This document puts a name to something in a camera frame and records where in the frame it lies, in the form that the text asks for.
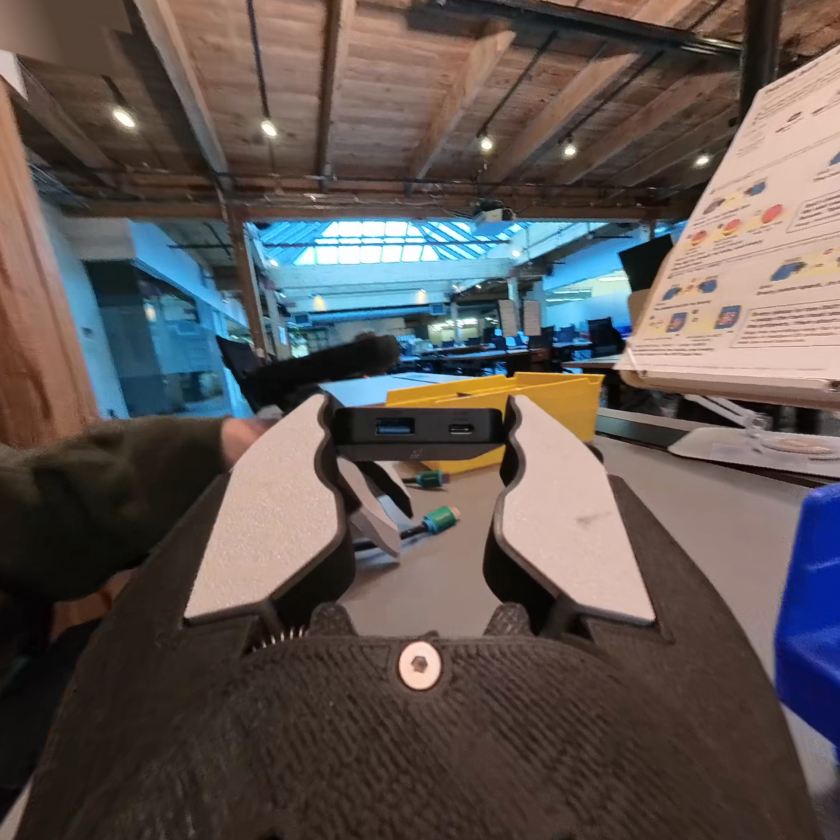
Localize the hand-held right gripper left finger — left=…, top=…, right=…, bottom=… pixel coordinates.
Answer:
left=182, top=392, right=358, bottom=624

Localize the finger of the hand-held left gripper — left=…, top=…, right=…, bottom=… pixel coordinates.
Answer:
left=366, top=458, right=415, bottom=520
left=336, top=457, right=403, bottom=559

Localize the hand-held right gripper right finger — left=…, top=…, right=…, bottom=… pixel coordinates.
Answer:
left=483, top=392, right=658, bottom=634

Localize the black USB hub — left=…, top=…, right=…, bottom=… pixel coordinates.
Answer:
left=333, top=407, right=508, bottom=462

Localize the person's left forearm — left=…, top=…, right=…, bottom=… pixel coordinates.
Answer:
left=0, top=416, right=231, bottom=601

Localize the grey desk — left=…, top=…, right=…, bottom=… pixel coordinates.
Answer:
left=341, top=407, right=840, bottom=808

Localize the person's left hand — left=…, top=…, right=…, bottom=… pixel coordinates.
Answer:
left=222, top=415, right=280, bottom=470

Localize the yellow plastic bin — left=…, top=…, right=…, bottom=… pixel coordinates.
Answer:
left=386, top=371, right=605, bottom=475

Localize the white stand base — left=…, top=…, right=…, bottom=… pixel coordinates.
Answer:
left=668, top=392, right=840, bottom=479

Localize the row of office desks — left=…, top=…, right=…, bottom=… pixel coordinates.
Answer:
left=400, top=315, right=624, bottom=385

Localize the blue plastic bin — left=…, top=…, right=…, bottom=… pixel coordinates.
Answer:
left=774, top=484, right=840, bottom=746

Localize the black monitor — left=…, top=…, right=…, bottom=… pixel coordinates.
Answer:
left=619, top=233, right=677, bottom=294

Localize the printed instruction board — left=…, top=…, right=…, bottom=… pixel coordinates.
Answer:
left=613, top=64, right=840, bottom=411

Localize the black steel column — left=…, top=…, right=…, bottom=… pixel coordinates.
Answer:
left=740, top=0, right=783, bottom=120

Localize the wooden post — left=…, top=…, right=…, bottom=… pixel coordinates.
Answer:
left=0, top=79, right=99, bottom=447

